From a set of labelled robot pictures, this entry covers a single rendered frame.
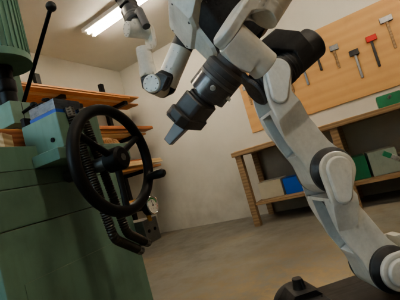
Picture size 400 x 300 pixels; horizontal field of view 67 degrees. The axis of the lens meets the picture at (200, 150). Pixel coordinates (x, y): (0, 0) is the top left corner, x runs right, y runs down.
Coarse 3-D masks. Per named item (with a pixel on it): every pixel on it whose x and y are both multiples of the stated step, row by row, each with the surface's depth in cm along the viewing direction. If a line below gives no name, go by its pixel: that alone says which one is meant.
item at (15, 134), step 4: (0, 132) 77; (4, 132) 78; (8, 132) 79; (12, 132) 80; (16, 132) 81; (20, 132) 82; (12, 136) 80; (16, 136) 81; (20, 136) 82; (16, 140) 81; (20, 140) 82; (16, 144) 80; (20, 144) 81; (24, 144) 82
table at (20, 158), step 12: (108, 144) 102; (120, 144) 107; (0, 156) 69; (12, 156) 71; (24, 156) 74; (36, 156) 74; (48, 156) 73; (60, 156) 71; (0, 168) 68; (12, 168) 70; (24, 168) 73; (36, 168) 76
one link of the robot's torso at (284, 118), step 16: (288, 64) 93; (272, 80) 92; (288, 80) 93; (272, 96) 92; (288, 96) 93; (272, 112) 94; (288, 112) 93; (304, 112) 95; (272, 128) 104; (288, 128) 94; (304, 128) 96; (288, 144) 95; (304, 144) 95; (320, 144) 95; (288, 160) 104; (304, 160) 95; (320, 160) 92; (304, 176) 99
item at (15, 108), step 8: (8, 104) 87; (16, 104) 89; (24, 104) 91; (0, 112) 89; (8, 112) 87; (16, 112) 88; (0, 120) 89; (8, 120) 87; (16, 120) 87; (0, 128) 89; (8, 128) 89; (16, 128) 91
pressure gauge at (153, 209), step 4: (152, 196) 104; (148, 200) 102; (152, 200) 104; (156, 200) 106; (148, 204) 101; (156, 204) 105; (144, 208) 101; (148, 208) 100; (152, 208) 103; (156, 208) 105; (144, 212) 102; (148, 212) 101; (152, 212) 102; (156, 212) 103; (148, 216) 103; (148, 220) 103
